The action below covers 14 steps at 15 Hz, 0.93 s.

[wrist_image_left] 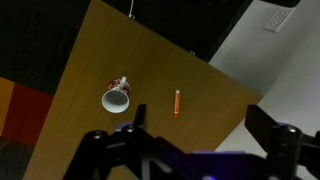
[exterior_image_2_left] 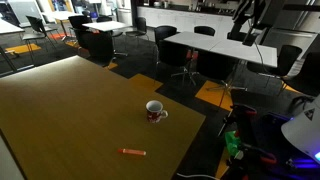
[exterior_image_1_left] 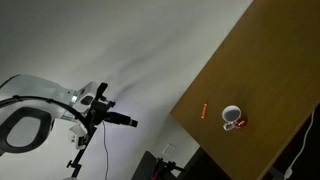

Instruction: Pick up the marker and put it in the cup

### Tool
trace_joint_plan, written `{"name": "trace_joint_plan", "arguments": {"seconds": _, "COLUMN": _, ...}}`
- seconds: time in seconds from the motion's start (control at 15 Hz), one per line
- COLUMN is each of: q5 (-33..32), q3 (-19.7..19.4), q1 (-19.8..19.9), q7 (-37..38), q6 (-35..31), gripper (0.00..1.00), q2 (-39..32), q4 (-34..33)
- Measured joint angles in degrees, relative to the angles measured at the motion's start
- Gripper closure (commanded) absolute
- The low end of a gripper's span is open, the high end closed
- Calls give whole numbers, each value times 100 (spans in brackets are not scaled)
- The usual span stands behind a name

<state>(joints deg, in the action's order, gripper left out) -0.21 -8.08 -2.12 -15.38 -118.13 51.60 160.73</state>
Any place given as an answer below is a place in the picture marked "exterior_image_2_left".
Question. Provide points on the white red patterned mug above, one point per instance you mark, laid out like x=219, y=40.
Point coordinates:
x=153, y=116

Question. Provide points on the white fridge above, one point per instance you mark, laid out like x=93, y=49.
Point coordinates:
x=124, y=11

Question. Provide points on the blue lit control box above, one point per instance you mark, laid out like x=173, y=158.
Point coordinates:
x=305, y=163

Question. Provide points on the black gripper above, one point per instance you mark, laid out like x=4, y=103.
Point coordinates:
x=268, y=15

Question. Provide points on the orange marker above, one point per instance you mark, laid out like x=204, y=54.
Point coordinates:
x=131, y=152

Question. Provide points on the white kitchen counter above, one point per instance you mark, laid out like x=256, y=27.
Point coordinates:
x=180, y=18

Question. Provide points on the white table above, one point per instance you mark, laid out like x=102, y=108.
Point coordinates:
x=191, y=40
x=105, y=25
x=8, y=27
x=246, y=51
x=63, y=15

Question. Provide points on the black red clamp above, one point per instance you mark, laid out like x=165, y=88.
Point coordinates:
x=253, y=158
x=241, y=115

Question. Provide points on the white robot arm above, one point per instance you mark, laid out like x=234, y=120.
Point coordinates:
x=301, y=133

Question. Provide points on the whiteboard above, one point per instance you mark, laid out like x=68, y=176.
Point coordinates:
x=21, y=10

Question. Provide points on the stainless steel fridge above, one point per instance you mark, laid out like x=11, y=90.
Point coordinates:
x=296, y=23

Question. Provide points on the green plastic part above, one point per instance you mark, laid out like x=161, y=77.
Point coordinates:
x=231, y=141

